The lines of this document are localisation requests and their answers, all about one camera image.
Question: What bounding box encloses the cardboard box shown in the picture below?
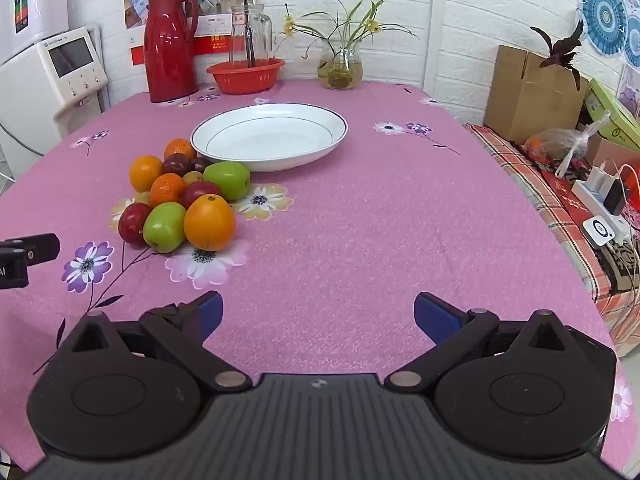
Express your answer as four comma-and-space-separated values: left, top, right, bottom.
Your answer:
483, 44, 594, 146

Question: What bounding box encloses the large orange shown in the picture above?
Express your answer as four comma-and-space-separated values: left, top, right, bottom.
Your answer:
129, 155, 164, 193
183, 193, 237, 252

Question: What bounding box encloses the red thermos jug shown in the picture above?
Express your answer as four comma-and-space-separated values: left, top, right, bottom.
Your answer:
143, 0, 201, 104

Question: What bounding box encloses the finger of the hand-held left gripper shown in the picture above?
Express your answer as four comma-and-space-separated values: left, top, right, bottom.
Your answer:
0, 233, 61, 265

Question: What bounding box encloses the purple leafed plant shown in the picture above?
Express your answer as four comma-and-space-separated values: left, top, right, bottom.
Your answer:
530, 20, 585, 92

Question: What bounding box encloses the white plate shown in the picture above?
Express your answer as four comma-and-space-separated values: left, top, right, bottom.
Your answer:
191, 103, 349, 173

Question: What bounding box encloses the white wall pipe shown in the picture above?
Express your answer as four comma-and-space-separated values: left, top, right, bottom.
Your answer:
422, 0, 447, 94

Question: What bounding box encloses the blue round paper doily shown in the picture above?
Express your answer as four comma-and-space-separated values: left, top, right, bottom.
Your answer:
622, 15, 640, 69
579, 0, 629, 56

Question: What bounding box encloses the glass vase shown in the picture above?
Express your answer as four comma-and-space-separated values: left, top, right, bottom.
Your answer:
317, 40, 364, 91

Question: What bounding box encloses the red plastic basket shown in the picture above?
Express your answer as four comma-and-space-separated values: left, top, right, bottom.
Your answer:
206, 58, 286, 96

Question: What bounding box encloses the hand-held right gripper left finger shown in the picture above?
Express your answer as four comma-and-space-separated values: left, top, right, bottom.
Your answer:
60, 290, 253, 394

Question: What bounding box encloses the white water purifier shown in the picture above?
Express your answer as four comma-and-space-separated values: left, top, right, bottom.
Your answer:
0, 0, 70, 64

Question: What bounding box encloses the plaid cloth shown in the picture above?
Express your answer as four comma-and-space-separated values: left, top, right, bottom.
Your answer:
465, 122, 640, 357

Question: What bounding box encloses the black straw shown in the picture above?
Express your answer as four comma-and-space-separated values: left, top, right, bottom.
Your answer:
243, 0, 257, 69

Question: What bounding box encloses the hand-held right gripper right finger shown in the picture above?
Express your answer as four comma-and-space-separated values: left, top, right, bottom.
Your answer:
384, 291, 581, 393

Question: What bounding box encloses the white charger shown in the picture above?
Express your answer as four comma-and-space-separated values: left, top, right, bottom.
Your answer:
587, 160, 619, 194

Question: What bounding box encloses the black charger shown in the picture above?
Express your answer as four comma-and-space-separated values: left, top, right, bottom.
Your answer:
603, 180, 629, 217

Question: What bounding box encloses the yellow flowered green plant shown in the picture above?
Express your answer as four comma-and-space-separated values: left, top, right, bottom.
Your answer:
274, 0, 420, 61

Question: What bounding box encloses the white power strip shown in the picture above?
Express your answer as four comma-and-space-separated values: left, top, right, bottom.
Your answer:
571, 177, 634, 242

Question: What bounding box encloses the clear plastic bag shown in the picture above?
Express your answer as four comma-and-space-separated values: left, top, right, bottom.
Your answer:
522, 112, 614, 179

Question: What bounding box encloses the green apple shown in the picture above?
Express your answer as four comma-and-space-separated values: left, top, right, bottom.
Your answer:
202, 161, 252, 202
142, 202, 187, 254

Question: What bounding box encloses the white appliance with screen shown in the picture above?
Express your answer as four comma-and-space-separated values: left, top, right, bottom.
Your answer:
0, 26, 110, 177

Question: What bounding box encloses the pink floral tablecloth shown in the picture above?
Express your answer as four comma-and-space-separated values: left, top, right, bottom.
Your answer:
0, 80, 636, 471

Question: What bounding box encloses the white square device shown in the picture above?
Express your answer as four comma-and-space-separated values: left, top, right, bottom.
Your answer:
582, 215, 619, 249

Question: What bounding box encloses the green box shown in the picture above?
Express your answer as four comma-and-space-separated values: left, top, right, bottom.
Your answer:
582, 78, 640, 151

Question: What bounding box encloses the clear glass jar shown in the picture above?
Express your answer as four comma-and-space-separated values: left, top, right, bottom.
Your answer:
229, 4, 273, 68

